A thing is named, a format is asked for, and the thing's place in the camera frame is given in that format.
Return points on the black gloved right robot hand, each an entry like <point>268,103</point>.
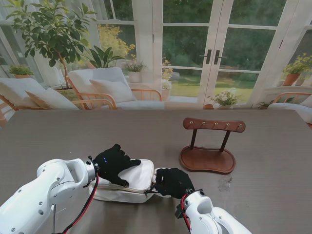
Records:
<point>175,181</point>

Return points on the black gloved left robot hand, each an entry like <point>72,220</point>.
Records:
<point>111,165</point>

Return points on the white zip pouch bag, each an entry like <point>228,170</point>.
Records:
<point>136,175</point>

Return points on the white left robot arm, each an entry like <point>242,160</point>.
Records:
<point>34,195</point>

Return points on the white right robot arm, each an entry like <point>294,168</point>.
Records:
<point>207,214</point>

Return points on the printed sunroom backdrop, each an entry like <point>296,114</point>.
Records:
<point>185,48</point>

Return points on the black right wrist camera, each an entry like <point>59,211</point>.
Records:
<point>179,211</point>

